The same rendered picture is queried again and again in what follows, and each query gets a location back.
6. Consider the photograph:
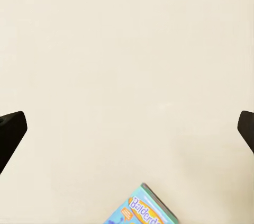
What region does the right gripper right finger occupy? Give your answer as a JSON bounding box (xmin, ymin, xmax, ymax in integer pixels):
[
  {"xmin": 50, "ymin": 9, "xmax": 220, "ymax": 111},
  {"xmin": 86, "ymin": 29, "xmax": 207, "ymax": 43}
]
[{"xmin": 237, "ymin": 110, "xmax": 254, "ymax": 153}]

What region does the board game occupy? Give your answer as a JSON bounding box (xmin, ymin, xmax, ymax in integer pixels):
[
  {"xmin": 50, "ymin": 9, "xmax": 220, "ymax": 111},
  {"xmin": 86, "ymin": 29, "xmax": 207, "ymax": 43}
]
[{"xmin": 103, "ymin": 183, "xmax": 178, "ymax": 224}]

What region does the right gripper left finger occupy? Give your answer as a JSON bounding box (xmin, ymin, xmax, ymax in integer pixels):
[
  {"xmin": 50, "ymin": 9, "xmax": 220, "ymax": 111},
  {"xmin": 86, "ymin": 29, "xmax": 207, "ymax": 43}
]
[{"xmin": 0, "ymin": 110, "xmax": 28, "ymax": 174}]

